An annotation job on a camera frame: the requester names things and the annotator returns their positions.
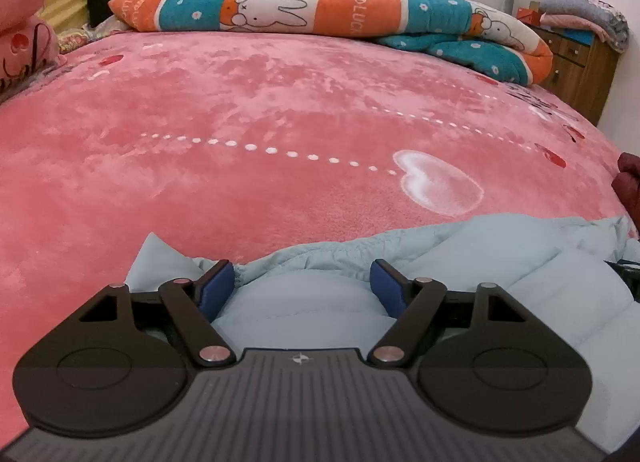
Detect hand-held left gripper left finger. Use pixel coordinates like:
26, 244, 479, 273
75, 259, 238, 370

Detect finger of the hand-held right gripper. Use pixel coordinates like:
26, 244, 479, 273
606, 259, 640, 303

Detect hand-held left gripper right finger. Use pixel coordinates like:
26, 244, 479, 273
366, 258, 530, 369

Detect light blue padded jacket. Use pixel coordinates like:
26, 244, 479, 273
124, 213, 640, 448

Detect maroon folded garment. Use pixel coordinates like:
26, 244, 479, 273
611, 151, 640, 223

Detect pink heart print blanket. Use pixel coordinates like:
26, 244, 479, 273
0, 27, 638, 440

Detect wooden cabinet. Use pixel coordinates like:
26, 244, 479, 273
525, 22, 622, 127

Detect pink folded blanket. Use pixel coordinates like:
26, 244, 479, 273
539, 12, 601, 36

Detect grey folded blanket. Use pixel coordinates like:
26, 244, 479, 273
539, 0, 630, 53

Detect floral pillow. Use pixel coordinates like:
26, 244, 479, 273
56, 25, 118, 56

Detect rabbit print fleece blanket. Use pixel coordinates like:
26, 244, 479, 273
107, 0, 555, 87

